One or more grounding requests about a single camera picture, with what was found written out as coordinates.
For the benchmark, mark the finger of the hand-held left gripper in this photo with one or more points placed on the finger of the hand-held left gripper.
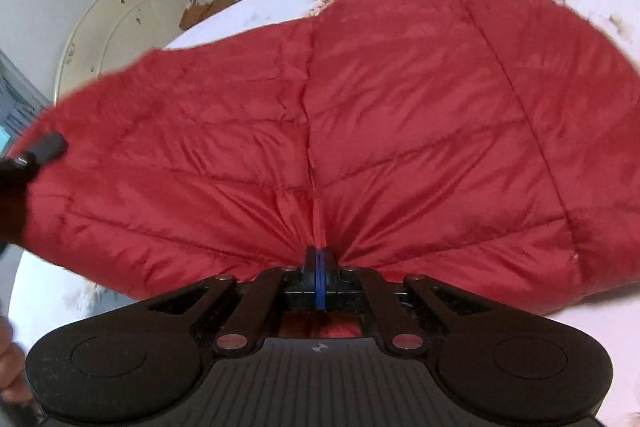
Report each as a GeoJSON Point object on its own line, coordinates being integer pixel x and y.
{"type": "Point", "coordinates": [50, 148]}

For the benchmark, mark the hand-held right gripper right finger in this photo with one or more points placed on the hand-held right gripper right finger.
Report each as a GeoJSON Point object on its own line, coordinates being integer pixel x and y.
{"type": "Point", "coordinates": [324, 279]}

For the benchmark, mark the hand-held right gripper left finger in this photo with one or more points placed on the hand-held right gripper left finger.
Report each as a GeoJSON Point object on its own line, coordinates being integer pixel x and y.
{"type": "Point", "coordinates": [311, 279]}

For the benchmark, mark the red puffer jacket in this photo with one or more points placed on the red puffer jacket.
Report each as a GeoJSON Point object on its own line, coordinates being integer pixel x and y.
{"type": "Point", "coordinates": [400, 132]}

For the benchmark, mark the person's left hand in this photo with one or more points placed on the person's left hand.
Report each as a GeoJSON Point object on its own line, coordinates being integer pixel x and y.
{"type": "Point", "coordinates": [10, 367]}

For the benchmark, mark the window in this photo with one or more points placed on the window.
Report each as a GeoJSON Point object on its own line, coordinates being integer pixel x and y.
{"type": "Point", "coordinates": [4, 136]}

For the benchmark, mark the blue grey curtain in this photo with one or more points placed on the blue grey curtain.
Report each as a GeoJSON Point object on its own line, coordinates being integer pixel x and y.
{"type": "Point", "coordinates": [20, 97]}

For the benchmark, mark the cream round headboard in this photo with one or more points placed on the cream round headboard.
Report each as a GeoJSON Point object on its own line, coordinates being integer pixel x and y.
{"type": "Point", "coordinates": [125, 17]}

